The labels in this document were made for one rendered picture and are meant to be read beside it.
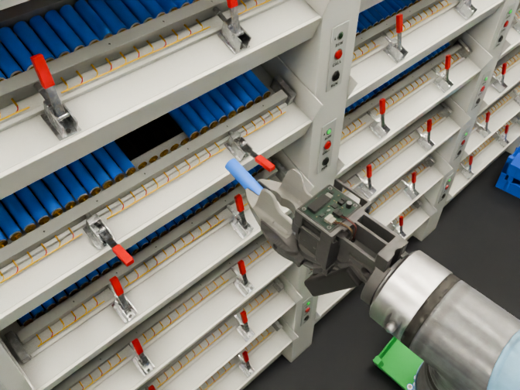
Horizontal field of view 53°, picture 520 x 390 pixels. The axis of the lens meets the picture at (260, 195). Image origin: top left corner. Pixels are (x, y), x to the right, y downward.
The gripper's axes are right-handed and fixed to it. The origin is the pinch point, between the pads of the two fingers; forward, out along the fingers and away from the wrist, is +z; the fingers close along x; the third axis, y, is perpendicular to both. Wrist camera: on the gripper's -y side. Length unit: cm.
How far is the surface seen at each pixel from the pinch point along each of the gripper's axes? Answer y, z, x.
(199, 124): -5.9, 21.6, -7.8
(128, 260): -7.9, 8.7, 15.8
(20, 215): -5.5, 23.2, 22.7
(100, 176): -5.7, 22.4, 10.6
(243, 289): -49, 13, -10
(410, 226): -91, 10, -87
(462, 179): -91, 9, -121
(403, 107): -30, 15, -66
